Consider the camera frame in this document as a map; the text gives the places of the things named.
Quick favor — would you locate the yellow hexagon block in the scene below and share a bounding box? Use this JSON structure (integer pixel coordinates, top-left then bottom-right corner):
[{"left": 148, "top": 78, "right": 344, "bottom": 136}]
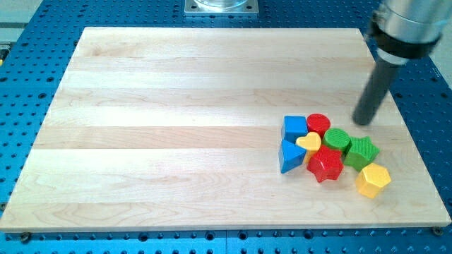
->
[{"left": 355, "top": 163, "right": 392, "bottom": 198}]

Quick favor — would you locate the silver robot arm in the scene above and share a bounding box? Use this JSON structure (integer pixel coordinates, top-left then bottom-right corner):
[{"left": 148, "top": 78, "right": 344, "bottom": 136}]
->
[{"left": 368, "top": 0, "right": 451, "bottom": 65}]

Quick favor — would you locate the red star block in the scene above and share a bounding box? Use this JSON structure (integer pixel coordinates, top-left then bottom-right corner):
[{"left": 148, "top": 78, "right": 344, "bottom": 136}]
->
[{"left": 307, "top": 145, "right": 344, "bottom": 183}]

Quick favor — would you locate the green star block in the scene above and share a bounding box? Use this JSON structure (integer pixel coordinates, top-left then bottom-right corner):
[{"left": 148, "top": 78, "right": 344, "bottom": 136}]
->
[{"left": 343, "top": 136, "right": 380, "bottom": 171}]

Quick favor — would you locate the blue cube block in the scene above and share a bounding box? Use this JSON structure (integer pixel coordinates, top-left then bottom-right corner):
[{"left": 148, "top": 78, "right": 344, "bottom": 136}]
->
[{"left": 281, "top": 116, "right": 308, "bottom": 143}]

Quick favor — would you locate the blue triangle block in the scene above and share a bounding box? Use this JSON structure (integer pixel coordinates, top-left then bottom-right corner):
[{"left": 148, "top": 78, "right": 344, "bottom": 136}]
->
[{"left": 278, "top": 140, "right": 307, "bottom": 174}]

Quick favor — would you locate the light wooden board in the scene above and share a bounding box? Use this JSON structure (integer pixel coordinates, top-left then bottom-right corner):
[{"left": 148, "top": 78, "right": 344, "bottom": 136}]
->
[{"left": 1, "top": 27, "right": 451, "bottom": 233}]

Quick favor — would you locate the yellow heart block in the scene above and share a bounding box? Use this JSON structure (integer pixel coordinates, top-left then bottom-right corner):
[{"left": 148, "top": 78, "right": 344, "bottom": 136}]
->
[{"left": 295, "top": 132, "right": 321, "bottom": 164}]

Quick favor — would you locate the red cylinder block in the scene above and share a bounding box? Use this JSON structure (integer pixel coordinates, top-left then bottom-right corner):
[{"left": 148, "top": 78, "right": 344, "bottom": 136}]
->
[{"left": 307, "top": 113, "right": 331, "bottom": 138}]

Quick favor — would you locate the green cylinder block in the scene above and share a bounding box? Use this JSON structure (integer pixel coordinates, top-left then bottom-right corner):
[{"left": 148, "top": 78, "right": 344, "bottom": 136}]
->
[{"left": 322, "top": 128, "right": 350, "bottom": 152}]

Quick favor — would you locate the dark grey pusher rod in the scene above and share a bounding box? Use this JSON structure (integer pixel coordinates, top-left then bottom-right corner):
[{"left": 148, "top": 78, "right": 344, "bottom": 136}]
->
[{"left": 352, "top": 57, "right": 401, "bottom": 126}]

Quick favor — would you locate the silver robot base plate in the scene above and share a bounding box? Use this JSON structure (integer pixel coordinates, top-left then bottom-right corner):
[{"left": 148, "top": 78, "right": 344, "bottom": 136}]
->
[{"left": 184, "top": 0, "right": 259, "bottom": 15}]

